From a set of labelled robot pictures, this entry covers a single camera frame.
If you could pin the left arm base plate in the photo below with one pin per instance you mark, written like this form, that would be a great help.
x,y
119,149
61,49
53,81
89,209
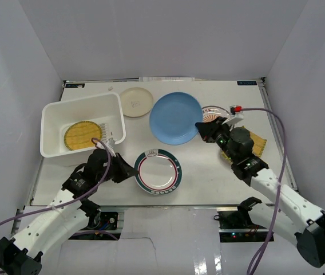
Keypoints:
x,y
103,221

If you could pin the blue table label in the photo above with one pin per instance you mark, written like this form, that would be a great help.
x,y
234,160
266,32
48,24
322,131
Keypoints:
x,y
246,83
73,85

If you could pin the left blue table label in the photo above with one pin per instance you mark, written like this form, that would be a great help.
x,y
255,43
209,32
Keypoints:
x,y
73,85

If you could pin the round yellow bamboo plate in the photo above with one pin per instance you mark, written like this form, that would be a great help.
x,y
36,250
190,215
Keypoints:
x,y
79,135

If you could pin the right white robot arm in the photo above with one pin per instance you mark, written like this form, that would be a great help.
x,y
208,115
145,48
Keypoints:
x,y
300,222

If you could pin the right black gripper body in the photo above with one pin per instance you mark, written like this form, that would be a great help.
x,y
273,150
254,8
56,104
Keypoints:
x,y
222,137

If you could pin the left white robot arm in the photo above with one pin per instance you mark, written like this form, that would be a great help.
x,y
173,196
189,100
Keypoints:
x,y
70,211

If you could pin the orange sunburst patterned plate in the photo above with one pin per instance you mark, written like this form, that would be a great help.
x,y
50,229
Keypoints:
x,y
211,112

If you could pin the rectangular yellow bamboo tray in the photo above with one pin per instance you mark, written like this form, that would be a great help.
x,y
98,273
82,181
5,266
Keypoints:
x,y
258,147

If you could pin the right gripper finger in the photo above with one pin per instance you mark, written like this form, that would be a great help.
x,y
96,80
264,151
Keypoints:
x,y
210,126
208,135

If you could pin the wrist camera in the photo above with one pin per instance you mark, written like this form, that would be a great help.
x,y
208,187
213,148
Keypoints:
x,y
236,115
109,144

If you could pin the green red rimmed white plate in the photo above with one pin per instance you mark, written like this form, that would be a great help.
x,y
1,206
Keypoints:
x,y
159,172

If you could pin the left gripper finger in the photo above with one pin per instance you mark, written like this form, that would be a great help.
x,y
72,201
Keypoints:
x,y
126,175
124,166

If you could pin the blue plate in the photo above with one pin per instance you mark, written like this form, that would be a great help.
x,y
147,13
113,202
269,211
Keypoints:
x,y
173,117

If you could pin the white plastic bin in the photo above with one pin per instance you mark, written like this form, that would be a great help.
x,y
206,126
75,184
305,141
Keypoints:
x,y
104,110

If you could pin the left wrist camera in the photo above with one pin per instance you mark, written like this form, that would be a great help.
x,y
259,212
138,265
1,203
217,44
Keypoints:
x,y
109,144

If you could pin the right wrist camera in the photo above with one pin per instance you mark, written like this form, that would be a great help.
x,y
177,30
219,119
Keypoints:
x,y
236,115

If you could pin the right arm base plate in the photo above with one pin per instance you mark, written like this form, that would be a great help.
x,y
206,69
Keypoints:
x,y
233,228

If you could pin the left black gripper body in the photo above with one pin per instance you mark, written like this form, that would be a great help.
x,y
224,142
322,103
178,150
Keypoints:
x,y
117,168

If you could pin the right blue table label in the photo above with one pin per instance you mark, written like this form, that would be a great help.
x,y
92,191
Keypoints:
x,y
246,83

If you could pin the cream bear plate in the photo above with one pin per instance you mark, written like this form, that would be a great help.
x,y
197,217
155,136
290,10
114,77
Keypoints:
x,y
136,102

